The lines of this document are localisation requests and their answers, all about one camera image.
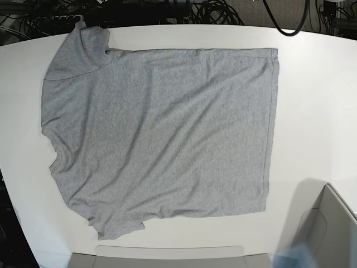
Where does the grey bin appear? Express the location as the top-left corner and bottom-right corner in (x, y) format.
(293, 184), (356, 267)
(68, 245), (273, 267)

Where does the thick black cable loop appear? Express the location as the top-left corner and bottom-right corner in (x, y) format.
(262, 0), (311, 36)

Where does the grey bin at bottom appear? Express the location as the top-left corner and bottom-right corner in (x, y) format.
(68, 245), (273, 267)

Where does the grey T-shirt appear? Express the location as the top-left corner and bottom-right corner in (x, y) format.
(41, 21), (279, 240)

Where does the grey bin at right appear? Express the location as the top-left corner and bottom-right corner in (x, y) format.
(293, 184), (356, 267)

